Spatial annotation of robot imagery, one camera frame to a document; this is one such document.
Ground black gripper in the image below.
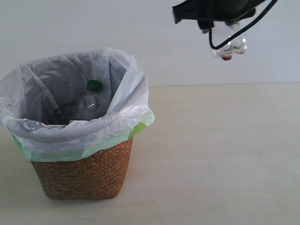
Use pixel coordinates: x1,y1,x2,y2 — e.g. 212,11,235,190
172,0,264,33

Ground clear bottle red label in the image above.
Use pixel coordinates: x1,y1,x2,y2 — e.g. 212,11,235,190
212,22,247,61

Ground clear bottle green label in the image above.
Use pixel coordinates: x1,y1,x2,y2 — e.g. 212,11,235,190
69,80,105,123

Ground white plastic bin liner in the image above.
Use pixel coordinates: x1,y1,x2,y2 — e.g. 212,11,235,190
0,47,155,162

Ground woven brown wicker basket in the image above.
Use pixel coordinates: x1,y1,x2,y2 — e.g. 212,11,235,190
31,138,133,200

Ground black cable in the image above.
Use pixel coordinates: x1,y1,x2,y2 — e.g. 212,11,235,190
207,0,279,50

